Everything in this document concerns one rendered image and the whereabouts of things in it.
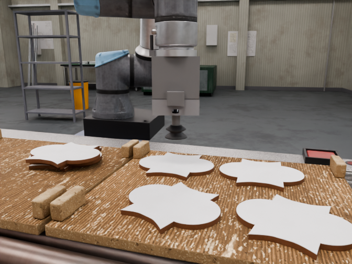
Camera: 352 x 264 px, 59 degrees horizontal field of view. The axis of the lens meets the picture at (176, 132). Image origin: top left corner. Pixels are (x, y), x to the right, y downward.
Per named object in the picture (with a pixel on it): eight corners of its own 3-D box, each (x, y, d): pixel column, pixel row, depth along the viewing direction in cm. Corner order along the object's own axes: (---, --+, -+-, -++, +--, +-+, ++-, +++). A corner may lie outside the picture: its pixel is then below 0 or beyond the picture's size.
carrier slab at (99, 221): (144, 155, 73) (144, 149, 73) (337, 173, 62) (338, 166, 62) (45, 236, 41) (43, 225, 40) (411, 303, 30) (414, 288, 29)
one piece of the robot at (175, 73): (145, 32, 50) (147, 132, 54) (201, 32, 50) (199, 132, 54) (151, 36, 59) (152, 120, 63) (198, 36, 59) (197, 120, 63)
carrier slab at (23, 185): (1, 142, 85) (0, 136, 84) (142, 155, 73) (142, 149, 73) (-168, 196, 52) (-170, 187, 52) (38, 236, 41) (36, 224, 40)
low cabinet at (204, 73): (216, 89, 1080) (217, 65, 1060) (212, 97, 895) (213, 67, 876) (156, 88, 1116) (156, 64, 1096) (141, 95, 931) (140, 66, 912)
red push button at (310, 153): (306, 155, 75) (306, 150, 75) (333, 157, 74) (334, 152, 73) (308, 163, 70) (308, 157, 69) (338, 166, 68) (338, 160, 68)
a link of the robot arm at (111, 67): (97, 86, 117) (95, 48, 113) (133, 86, 119) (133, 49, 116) (94, 90, 105) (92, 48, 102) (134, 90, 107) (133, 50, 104)
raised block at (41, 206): (58, 199, 48) (57, 183, 47) (69, 201, 47) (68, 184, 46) (30, 219, 42) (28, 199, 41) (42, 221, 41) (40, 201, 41)
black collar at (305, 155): (301, 154, 76) (303, 147, 76) (336, 157, 74) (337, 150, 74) (304, 164, 69) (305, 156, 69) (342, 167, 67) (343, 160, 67)
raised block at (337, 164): (328, 167, 61) (330, 153, 61) (338, 168, 61) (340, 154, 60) (334, 178, 56) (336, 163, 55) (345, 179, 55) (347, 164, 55)
